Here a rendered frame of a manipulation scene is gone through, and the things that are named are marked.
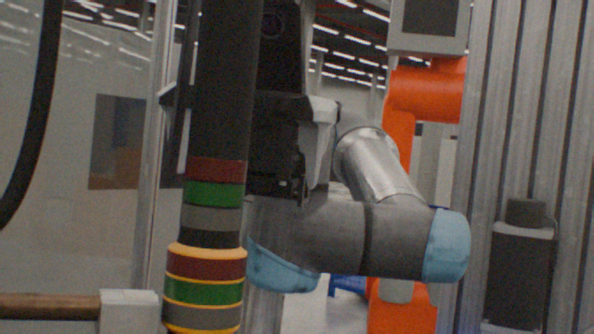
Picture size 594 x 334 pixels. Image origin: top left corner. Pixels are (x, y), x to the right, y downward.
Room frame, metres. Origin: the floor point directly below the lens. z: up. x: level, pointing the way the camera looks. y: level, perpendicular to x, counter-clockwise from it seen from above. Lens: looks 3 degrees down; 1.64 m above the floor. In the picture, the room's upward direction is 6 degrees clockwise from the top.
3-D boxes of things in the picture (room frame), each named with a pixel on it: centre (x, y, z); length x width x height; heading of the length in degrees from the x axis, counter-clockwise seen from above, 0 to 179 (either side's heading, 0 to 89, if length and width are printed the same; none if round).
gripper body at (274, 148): (0.58, 0.02, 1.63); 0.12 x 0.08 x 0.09; 173
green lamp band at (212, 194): (0.40, 0.04, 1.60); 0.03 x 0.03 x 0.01
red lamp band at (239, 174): (0.40, 0.04, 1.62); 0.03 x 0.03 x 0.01
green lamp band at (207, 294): (0.40, 0.04, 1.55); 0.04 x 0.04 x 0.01
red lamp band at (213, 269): (0.40, 0.04, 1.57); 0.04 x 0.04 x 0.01
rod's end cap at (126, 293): (0.39, 0.08, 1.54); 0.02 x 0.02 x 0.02; 18
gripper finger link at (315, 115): (0.48, -0.01, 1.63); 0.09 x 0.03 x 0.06; 15
